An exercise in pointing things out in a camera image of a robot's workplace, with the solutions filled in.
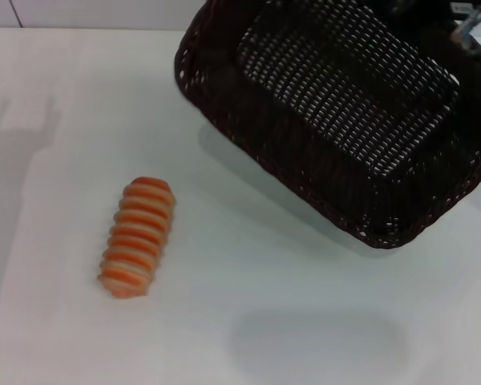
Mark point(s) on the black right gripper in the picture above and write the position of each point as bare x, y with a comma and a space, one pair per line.
421, 12

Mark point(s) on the black woven plastic basket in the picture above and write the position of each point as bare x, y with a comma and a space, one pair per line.
344, 120

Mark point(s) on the orange striped bread roll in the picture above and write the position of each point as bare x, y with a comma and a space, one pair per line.
138, 238

